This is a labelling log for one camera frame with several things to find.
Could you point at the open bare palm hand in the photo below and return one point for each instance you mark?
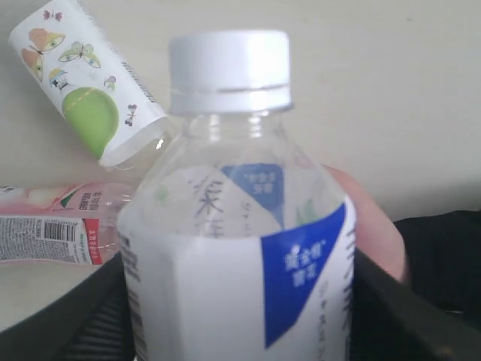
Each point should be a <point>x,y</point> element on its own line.
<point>376,235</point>

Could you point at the black sleeved forearm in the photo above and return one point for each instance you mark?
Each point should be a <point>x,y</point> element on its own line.
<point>443,253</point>

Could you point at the green apple label tea bottle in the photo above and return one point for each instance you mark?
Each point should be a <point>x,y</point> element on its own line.
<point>94,89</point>

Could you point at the pink label black cap bottle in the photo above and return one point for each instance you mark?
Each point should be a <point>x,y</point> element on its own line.
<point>72,224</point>

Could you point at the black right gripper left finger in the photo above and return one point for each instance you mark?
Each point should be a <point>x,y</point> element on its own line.
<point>90,322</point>

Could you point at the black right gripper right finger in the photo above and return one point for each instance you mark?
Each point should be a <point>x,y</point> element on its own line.
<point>389,322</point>

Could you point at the white blue label bottle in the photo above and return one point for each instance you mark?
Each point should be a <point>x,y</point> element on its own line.
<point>236,245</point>

